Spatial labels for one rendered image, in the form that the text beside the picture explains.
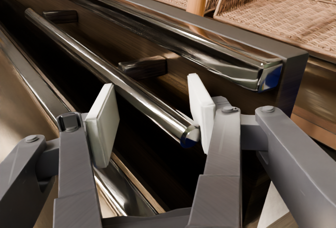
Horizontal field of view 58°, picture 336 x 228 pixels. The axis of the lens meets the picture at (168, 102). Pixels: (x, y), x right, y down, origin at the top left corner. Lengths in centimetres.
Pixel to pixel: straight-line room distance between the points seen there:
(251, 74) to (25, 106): 28
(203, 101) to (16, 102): 28
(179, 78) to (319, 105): 37
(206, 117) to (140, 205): 8
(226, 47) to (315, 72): 49
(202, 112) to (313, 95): 45
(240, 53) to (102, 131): 9
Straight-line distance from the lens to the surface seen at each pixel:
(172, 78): 26
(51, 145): 16
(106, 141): 17
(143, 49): 29
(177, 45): 22
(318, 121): 49
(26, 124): 35
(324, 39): 84
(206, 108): 16
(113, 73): 23
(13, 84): 44
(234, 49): 18
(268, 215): 53
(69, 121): 16
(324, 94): 61
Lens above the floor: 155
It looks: 35 degrees down
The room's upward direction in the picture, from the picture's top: 103 degrees counter-clockwise
